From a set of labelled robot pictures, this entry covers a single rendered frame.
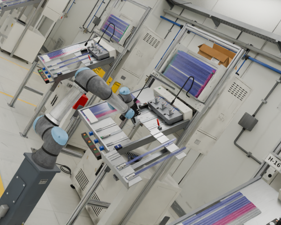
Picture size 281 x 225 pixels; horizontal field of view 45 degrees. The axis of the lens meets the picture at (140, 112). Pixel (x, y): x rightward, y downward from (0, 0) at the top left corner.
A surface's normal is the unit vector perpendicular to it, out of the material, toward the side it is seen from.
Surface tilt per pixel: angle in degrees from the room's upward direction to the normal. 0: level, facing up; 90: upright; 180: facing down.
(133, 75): 90
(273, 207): 45
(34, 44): 90
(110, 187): 90
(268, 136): 90
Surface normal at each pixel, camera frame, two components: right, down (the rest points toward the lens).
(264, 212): -0.10, -0.82
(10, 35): 0.48, 0.46
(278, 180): -0.69, -0.33
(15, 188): -0.48, -0.15
